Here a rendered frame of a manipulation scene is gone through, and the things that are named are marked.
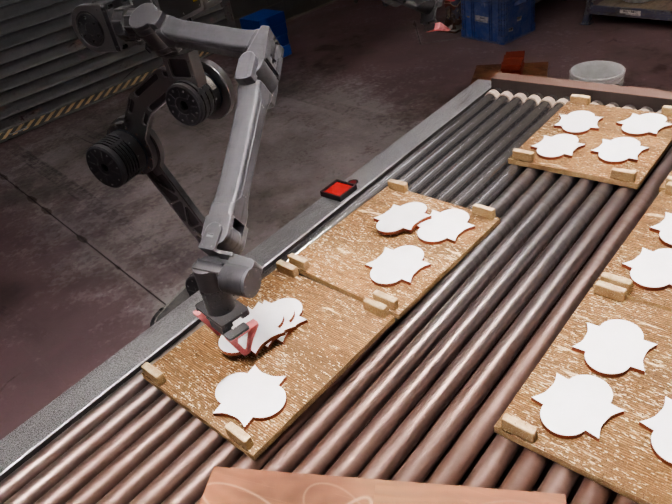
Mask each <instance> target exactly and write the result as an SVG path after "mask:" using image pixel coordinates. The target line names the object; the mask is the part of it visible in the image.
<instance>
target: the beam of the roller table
mask: <svg viewBox="0 0 672 504"><path fill-rule="evenodd" d="M490 90H491V81H490V80H482V79H478V80H476V81H475V82H474V83H472V84H471V85H470V86H468V87H467V88H466V89H464V90H463V91H462V92H460V93H459V94H458V95H456V96H455V97H454V98H453V99H451V100H450V101H449V102H447V103H446V104H445V105H443V106H442V107H441V108H439V109H438V110H437V111H435V112H434V113H433V114H431V115H430V116H429V117H427V118H426V119H425V120H423V121H422V122H421V123H419V124H418V125H417V126H415V127H414V128H413V129H412V130H410V131H409V132H408V133H406V134H405V135H404V136H402V137H401V138H400V139H398V140H397V141H396V142H394V143H393V144H392V145H390V146H389V147H388V148H386V149H385V150H384V151H382V152H381V153H380V154H378V155H377V156H376V157H374V158H373V159H372V160H371V161H369V162H368V163H367V164H365V165H364V166H363V167H361V168H360V169H359V170H357V171H356V172H355V173H353V174H352V175H351V176H349V177H348V178H347V179H345V180H344V181H346V182H348V181H349V180H352V179H356V180H358V183H357V184H356V185H357V190H356V191H354V192H353V193H352V194H351V195H349V196H348V197H347V198H346V199H344V200H343V201H342V202H340V201H336V200H332V199H329V198H326V197H322V198H320V199H319V200H318V201H316V202H315V203H314V204H312V205H311V206H310V207H308V208H307V209H306V210H304V211H303V212H302V213H300V214H299V215H298V216H296V217H295V218H294V219H292V220H291V221H290V222H289V223H287V224H286V225H285V226H283V227H282V228H281V229H279V230H278V231H277V232H275V233H274V234H273V235H271V236H270V237H269V238H267V239H266V240H265V241H263V242H262V243H261V244H259V245H258V246H257V247H255V248H254V249H253V250H251V251H250V252H249V253H248V254H246V255H245V256H244V257H248V258H251V259H253V260H254V261H255V262H257V263H258V264H259V265H261V266H262V268H263V271H262V273H263V272H264V271H266V270H267V269H268V268H269V267H271V266H272V265H273V264H274V263H276V262H277V261H278V260H280V259H281V258H282V257H283V256H285V255H286V254H287V253H288V252H290V251H291V250H292V249H293V248H295V247H296V246H297V245H298V244H300V243H301V242H302V241H303V240H305V239H306V238H307V237H308V236H310V235H311V234H312V233H313V232H315V231H316V230H317V229H318V228H320V227H321V226H322V225H323V224H325V223H326V222H327V221H328V220H330V219H331V218H332V217H333V216H335V215H336V214H337V213H339V212H340V211H341V210H342V209H344V208H345V207H346V206H347V205H349V204H350V203H351V202H352V201H354V200H355V199H356V198H357V197H359V196H360V195H361V194H362V193H364V192H365V191H366V190H367V189H369V188H370V187H371V186H372V185H374V184H375V183H376V182H377V181H379V180H380V179H381V178H382V177H384V176H385V175H386V174H387V173H389V172H390V171H391V170H392V169H394V168H395V167H396V166H397V165H399V164H400V163H401V162H403V161H404V160H405V159H406V158H408V157H409V156H410V155H411V154H413V153H414V152H415V151H416V150H418V149H419V148H420V147H421V146H423V145H424V144H425V143H426V142H428V141H429V140H430V139H431V138H433V137H434V136H435V135H436V134H438V133H439V132H440V131H441V130H443V129H444V128H445V127H446V126H448V125H449V124H450V123H451V122H453V121H454V120H455V119H456V118H458V117H459V116H460V115H461V114H463V113H464V112H465V111H467V110H468V109H469V108H470V107H472V106H473V105H474V104H475V103H477V102H478V101H479V100H480V99H482V98H483V97H484V96H485V94H486V93H488V92H489V91H490ZM202 300H203V299H202V296H201V294H200V291H197V292H196V293H195V294H193V295H192V296H191V297H189V298H188V299H187V300H185V301H184V302H183V303H181V304H180V305H179V306H177V307H176V308H175V309H173V310H172V311H171V312H169V313H168V314H167V315H166V316H164V317H163V318H162V319H160V320H159V321H158V322H156V323H155V324H154V325H152V326H151V327H150V328H148V329H147V330H146V331H144V332H143V333H142V334H140V335H139V336H138V337H136V338H135V339H134V340H132V341H131V342H130V343H128V344H127V345H126V346H125V347H123V348H122V349H121V350H119V351H118V352H117V353H115V354H114V355H113V356H111V357H110V358H109V359H107V360H106V361H105V362H103V363H102V364H101V365H99V366H98V367H97V368H95V369H94V370H93V371H91V372H90V373H89V374H87V375H86V376H85V377H84V378H82V379H81V380H80V381H78V382H77V383H76V384H74V385H73V386H72V387H70V388H69V389H68V390H66V391H65V392H64V393H62V394H61V395H60V396H58V397H57V398H56V399H54V400H53V401H52V402H50V403H49V404H48V405H46V406H45V407H44V408H43V409H41V410H40V411H39V412H37V413H36V414H35V415H33V416H32V417H31V418H29V419H28V420H27V421H25V422H24V423H23V424H21V425H20V426H19V427H17V428H16V429H15V430H13V431H12V432H11V433H9V434H8V435H7V436H6V437H4V438H3V439H2V440H0V482H1V481H2V480H3V479H5V478H6V477H7V476H8V475H10V474H11V473H12V472H13V471H15V470H16V469H17V468H18V467H20V466H21V465H22V464H23V463H25V462H26V461H27V460H29V459H30V458H31V457H32V456H34V455H35V454H36V453H37V452H39V451H40V450H41V449H42V448H44V447H45V446H46V445H47V444H49V443H50V442H51V441H52V440H54V439H55V438H56V437H57V436H59V435H60V434H61V433H62V432H64V431H65V430H66V429H67V428H69V427H70V426H71V425H72V424H74V423H75V422H76V421H77V420H79V419H80V418H81V417H82V416H84V415H85V414H86V413H87V412H89V411H90V410H91V409H93V408H94V407H95V406H96V405H98V404H99V403H100V402H101V401H103V400H104V399H105V398H106V397H108V396H109V395H110V394H111V393H113V392H114V391H115V390H116V389H118V388H119V387H120V386H121V385H123V384H124V383H125V382H126V381H128V380H129V379H130V378H131V377H133V376H134V375H135V374H136V373H138V372H139V371H140V370H141V369H142V368H141V366H142V365H143V364H144V363H146V362H148V363H150V362H151V361H153V360H154V359H155V358H157V357H158V356H159V355H160V354H162V353H163V352H164V351H165V350H167V349H168V348H169V347H170V346H172V345H173V344H174V343H175V342H177V341H178V340H179V339H180V338H182V337H183V336H184V335H185V334H187V333H188V332H189V331H190V330H192V329H193V328H194V327H195V326H197V325H198V324H199V323H200V322H202V321H201V320H200V319H199V318H197V317H196V316H195V315H194V314H193V311H194V310H196V307H195V304H197V303H198V302H200V301H202Z"/></svg>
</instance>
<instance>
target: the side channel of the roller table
mask: <svg viewBox="0 0 672 504"><path fill-rule="evenodd" d="M494 88H500V89H501V90H502V92H504V91H507V90H508V89H512V90H513V91H515V93H516V94H517V93H520V92H521V91H526V92H527V93H528V94H529V96H531V95H533V94H534V93H540V94H542V96H543V98H545V97H547V96H548V95H555V96H556V97H557V98H558V100H559V99H561V98H563V97H565V96H567V97H570V96H571V95H572V94H579V95H587V96H590V98H591V102H590V103H592V102H593V101H595V100H599V101H601V102H602V103H603V105H604V106H606V105H608V104H609V103H611V102H615V103H617V104H618V105H619V107H620V108H622V107H624V106H625V105H628V104H631V105H633V106H635V107H636V110H640V109H641V108H642V107H650V108H652V109H653V111H654V112H658V111H659V110H660V109H662V107H663V106H664V105H668V106H672V91H666V90H657V89H648V88H639V87H630V86H621V85H612V84H603V83H593V82H584V81H575V80H566V79H557V78H548V77H539V76H530V75H520V74H511V73H502V72H499V73H497V74H496V75H495V76H493V77H492V78H491V90H492V89H494Z"/></svg>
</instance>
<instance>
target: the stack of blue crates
mask: <svg viewBox="0 0 672 504"><path fill-rule="evenodd" d="M239 20H240V24H241V28H242V29H246V30H256V29H260V27H261V25H265V26H269V27H270V29H271V31H272V32H273V34H274V35H275V37H276V39H277V40H278V41H279V43H280V45H281V46H282V47H283V48H284V56H283V58H284V57H286V56H289V55H291V54H292V51H291V46H290V44H289V39H288V35H287V33H288V32H287V27H286V20H285V15H284V11H278V10H269V9H262V10H260V11H257V12H255V13H252V14H250V15H247V16H245V17H242V18H240V19H239Z"/></svg>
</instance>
